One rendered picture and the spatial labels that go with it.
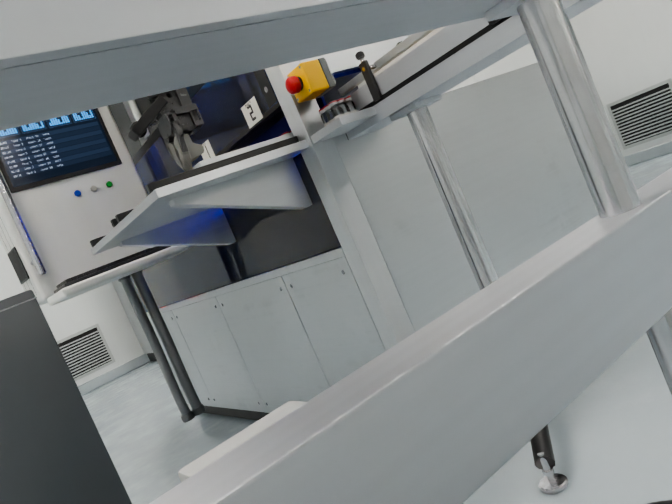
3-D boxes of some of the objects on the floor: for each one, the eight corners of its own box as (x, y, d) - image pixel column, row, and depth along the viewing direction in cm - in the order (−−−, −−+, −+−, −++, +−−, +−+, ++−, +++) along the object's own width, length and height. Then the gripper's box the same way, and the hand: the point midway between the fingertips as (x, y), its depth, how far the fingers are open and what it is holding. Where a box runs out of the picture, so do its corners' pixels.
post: (449, 447, 158) (117, -328, 145) (465, 450, 153) (123, -353, 140) (433, 461, 154) (91, -333, 142) (449, 464, 149) (96, -359, 137)
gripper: (186, 76, 139) (222, 161, 140) (174, 91, 146) (208, 172, 147) (152, 83, 134) (189, 171, 135) (141, 98, 141) (177, 182, 142)
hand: (186, 170), depth 139 cm, fingers closed, pressing on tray
